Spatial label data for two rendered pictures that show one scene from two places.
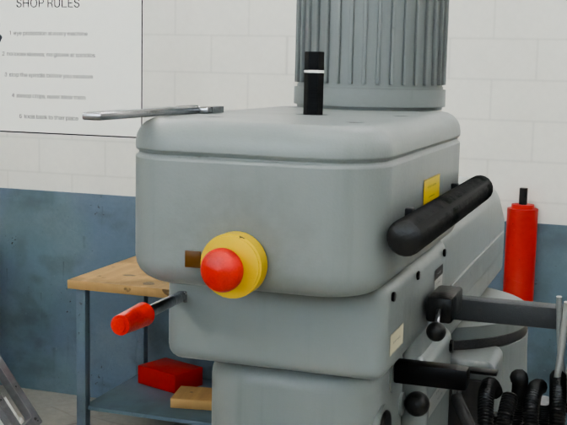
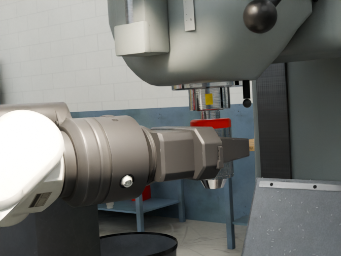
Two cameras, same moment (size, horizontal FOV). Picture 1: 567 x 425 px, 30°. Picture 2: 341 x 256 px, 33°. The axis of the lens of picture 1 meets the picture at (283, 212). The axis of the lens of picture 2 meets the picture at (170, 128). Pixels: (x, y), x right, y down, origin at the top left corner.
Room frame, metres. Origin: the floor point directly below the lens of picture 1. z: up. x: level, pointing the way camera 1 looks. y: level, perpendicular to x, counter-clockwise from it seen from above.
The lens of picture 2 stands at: (0.54, -0.21, 1.30)
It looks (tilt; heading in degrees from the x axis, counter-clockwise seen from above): 3 degrees down; 20
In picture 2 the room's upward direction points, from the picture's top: 3 degrees counter-clockwise
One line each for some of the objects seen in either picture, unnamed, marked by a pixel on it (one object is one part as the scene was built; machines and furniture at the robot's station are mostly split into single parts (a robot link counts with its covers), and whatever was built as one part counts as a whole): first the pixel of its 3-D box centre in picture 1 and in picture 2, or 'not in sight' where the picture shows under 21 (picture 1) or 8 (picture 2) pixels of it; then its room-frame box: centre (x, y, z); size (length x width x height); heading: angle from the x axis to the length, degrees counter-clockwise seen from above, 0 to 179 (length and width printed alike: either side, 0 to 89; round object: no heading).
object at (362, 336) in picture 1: (319, 293); not in sight; (1.21, -0.04, 1.68); 0.34 x 0.24 x 0.10; 161
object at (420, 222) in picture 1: (445, 208); not in sight; (1.16, -0.18, 1.79); 0.45 x 0.04 x 0.04; 161
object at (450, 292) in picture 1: (437, 312); not in sight; (1.19, -0.18, 1.66); 0.12 x 0.04 x 0.04; 161
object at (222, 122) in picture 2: not in sight; (210, 123); (1.17, -0.03, 1.26); 0.05 x 0.05 x 0.01
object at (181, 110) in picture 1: (155, 111); not in sight; (1.06, 0.13, 1.89); 0.24 x 0.04 x 0.01; 159
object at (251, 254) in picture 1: (234, 264); not in sight; (0.96, 0.04, 1.76); 0.06 x 0.02 x 0.06; 71
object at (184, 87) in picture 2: not in sight; (208, 85); (1.17, -0.03, 1.31); 0.09 x 0.09 x 0.01
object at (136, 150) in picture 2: not in sight; (143, 157); (1.10, 0.03, 1.23); 0.13 x 0.12 x 0.10; 52
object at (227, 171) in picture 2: not in sight; (212, 152); (1.17, -0.03, 1.23); 0.05 x 0.05 x 0.06
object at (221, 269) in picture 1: (224, 269); not in sight; (0.93, 0.05, 1.76); 0.04 x 0.03 x 0.04; 71
